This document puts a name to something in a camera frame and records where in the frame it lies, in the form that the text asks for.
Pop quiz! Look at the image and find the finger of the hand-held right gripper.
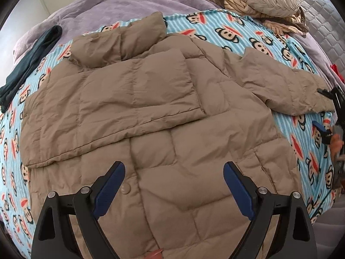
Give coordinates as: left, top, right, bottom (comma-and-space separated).
311, 121, 333, 145
317, 86, 337, 106

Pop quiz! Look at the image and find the dark teal cloth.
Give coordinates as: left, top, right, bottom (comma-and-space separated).
0, 25, 63, 113

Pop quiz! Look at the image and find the monkey print striped blanket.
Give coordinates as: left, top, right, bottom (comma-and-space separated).
0, 9, 337, 259

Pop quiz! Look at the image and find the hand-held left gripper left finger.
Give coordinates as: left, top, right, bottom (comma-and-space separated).
31, 161, 126, 259

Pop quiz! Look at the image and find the red cloth item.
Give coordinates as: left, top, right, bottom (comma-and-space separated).
331, 63, 345, 83

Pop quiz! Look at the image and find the tan puffer jacket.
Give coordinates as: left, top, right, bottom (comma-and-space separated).
19, 11, 336, 259

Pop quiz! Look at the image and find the purple plush duvet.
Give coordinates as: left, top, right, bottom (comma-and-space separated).
12, 0, 345, 92

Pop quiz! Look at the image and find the grey quilted mattress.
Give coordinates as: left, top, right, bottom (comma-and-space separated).
294, 0, 345, 68

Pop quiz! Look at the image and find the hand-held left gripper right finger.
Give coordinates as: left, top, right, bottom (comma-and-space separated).
223, 161, 318, 259

